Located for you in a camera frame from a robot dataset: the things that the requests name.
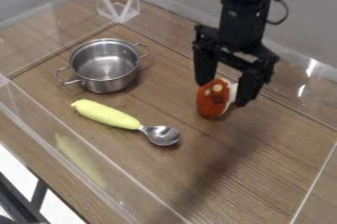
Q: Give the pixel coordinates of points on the black metal table frame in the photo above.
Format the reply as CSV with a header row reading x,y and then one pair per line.
x,y
23,210

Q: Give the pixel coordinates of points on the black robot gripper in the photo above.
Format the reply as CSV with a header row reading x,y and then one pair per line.
x,y
235,44

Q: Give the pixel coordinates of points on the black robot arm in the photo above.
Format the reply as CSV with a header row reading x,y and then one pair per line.
x,y
248,6

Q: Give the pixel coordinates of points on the spoon with yellow handle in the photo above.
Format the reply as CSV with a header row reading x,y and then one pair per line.
x,y
160,135

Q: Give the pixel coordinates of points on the silver metal pot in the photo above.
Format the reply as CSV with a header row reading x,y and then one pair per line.
x,y
104,65

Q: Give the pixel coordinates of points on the red and white toy mushroom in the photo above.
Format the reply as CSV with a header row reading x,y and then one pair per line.
x,y
215,97

